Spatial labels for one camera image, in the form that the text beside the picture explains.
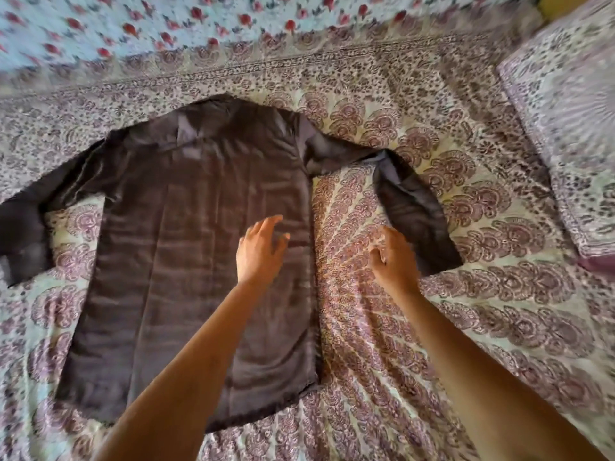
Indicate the person's right forearm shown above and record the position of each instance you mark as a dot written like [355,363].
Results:
[480,393]

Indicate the person's left forearm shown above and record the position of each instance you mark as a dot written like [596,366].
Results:
[182,393]

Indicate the maroon patterned pillow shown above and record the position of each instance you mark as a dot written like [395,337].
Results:
[576,115]

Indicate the red rose floral sheet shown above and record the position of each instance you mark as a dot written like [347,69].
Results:
[144,19]

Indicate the dark brown shirt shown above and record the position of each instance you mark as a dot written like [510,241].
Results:
[192,235]

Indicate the person's right hand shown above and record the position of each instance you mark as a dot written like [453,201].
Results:
[399,268]

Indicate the bed with maroon patterned cover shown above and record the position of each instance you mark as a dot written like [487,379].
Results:
[480,307]

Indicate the person's left hand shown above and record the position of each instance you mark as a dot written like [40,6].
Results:
[259,256]

